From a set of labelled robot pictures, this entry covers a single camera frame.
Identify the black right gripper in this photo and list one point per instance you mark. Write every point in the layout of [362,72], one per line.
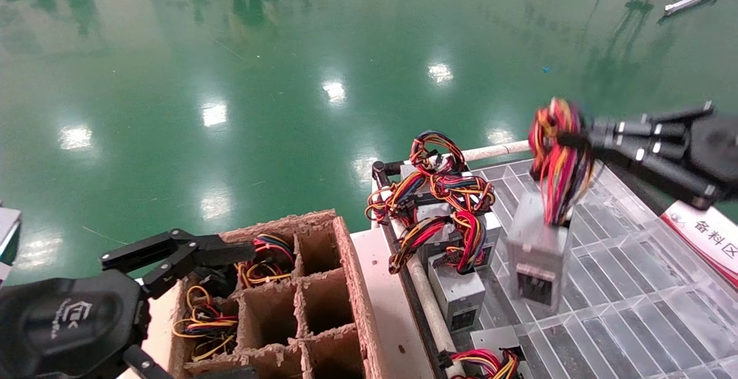
[720,154]

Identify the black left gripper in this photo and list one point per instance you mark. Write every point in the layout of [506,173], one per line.
[69,321]

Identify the white red area sign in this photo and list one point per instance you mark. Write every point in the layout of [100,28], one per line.
[703,235]

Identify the clear plastic divider tray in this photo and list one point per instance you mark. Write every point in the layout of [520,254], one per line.
[622,286]

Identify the white grey box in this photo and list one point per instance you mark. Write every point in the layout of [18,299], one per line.
[7,223]

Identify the brown cardboard divider box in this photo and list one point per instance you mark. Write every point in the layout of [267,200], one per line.
[346,286]

